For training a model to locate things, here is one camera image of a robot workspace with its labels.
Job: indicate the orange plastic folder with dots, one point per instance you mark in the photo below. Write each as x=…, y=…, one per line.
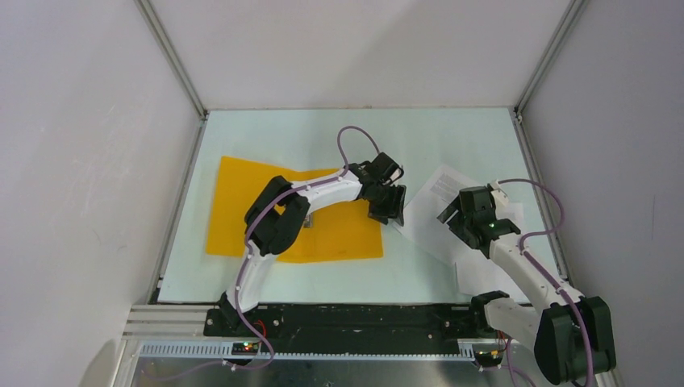
x=339, y=232

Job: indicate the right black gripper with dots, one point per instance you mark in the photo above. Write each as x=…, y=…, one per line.
x=453, y=222

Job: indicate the aluminium frame rail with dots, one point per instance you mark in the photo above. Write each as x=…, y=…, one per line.
x=179, y=330

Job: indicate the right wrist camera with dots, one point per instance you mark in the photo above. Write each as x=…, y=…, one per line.
x=499, y=196

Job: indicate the controller board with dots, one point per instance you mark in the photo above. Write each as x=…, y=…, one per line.
x=490, y=359
x=245, y=348

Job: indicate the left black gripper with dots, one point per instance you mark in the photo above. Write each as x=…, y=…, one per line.
x=394, y=210

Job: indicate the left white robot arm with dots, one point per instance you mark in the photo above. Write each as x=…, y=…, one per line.
x=277, y=216

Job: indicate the left controller board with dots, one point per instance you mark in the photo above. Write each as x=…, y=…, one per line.
x=245, y=348

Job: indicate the right controller board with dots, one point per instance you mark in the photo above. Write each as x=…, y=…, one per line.
x=490, y=359

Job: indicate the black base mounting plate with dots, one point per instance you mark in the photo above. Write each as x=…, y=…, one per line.
x=352, y=329

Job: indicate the printed paper sheet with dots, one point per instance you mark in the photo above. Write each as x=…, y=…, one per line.
x=476, y=274
x=421, y=223

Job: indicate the metal folder clip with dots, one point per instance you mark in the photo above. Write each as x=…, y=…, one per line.
x=308, y=221

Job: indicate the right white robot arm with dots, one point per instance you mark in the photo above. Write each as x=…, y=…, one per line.
x=569, y=334

